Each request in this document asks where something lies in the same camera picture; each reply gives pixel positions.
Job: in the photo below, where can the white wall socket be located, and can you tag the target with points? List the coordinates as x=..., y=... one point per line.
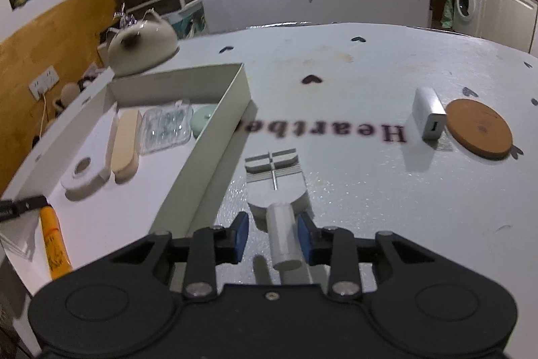
x=44, y=81

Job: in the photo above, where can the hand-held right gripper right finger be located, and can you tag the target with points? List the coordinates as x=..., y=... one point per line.
x=304, y=239

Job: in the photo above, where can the beige plush slipper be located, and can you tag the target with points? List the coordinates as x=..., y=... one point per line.
x=67, y=96

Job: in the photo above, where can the clear plastic case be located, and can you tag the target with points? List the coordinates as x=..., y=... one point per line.
x=166, y=127

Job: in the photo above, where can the white kitchen cabinets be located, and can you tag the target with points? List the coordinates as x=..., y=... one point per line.
x=510, y=18

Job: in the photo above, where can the grey plastic tool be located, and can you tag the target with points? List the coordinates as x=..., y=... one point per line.
x=283, y=233

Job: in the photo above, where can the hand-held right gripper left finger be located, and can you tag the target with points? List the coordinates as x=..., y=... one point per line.
x=239, y=237

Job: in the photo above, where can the cream cat-shaped ceramic jar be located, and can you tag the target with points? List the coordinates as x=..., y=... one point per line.
x=145, y=45

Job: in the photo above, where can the green bag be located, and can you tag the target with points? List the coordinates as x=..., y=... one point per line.
x=448, y=16

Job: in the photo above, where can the round cork coaster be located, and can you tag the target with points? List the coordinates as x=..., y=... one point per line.
x=479, y=127

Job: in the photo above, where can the white serrated plastic tool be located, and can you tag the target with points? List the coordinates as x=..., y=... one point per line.
x=90, y=184

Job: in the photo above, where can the white storage box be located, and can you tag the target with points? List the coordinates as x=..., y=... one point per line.
x=201, y=157

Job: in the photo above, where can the white washing machine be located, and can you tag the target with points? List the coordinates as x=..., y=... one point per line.
x=467, y=1

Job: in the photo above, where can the white flat packet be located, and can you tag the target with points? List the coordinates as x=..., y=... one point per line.
x=19, y=241

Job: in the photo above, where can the orange tube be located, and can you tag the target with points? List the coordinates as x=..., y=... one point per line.
x=54, y=241

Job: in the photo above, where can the mint green round box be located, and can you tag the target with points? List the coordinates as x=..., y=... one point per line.
x=204, y=121

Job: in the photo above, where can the white power bank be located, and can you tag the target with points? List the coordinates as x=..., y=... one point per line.
x=426, y=111

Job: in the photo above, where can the chrome metal ornament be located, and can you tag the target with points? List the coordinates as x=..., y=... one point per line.
x=126, y=17

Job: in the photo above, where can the oblong wooden board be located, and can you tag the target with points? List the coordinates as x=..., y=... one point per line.
x=126, y=144

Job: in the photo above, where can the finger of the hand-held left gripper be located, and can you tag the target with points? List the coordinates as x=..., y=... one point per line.
x=25, y=207

